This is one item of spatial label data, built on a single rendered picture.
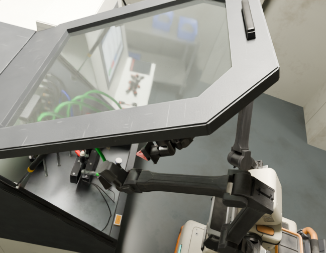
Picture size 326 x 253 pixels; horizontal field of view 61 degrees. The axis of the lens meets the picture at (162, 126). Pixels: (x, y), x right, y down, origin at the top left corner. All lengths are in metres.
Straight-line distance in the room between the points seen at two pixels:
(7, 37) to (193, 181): 1.00
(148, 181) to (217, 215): 0.60
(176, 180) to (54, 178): 0.92
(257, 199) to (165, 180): 0.29
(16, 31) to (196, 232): 1.75
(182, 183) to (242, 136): 0.56
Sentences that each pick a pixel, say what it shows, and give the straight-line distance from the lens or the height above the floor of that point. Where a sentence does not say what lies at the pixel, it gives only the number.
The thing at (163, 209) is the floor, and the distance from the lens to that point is 2.55.
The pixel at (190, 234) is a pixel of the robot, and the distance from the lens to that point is 2.22.
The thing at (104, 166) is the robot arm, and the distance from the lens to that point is 1.01.
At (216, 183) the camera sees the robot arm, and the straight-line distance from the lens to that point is 0.86.
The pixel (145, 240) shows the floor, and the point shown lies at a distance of 2.42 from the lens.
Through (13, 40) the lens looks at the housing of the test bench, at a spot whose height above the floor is 1.50.
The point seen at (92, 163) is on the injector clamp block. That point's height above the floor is 0.98.
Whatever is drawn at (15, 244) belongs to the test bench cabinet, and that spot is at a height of 0.74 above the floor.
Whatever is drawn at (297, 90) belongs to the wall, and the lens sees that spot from 4.21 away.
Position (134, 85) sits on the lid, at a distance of 0.77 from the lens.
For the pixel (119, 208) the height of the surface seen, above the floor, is 0.95.
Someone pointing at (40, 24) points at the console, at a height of 1.53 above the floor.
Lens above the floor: 2.27
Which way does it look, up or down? 47 degrees down
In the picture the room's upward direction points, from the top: 19 degrees clockwise
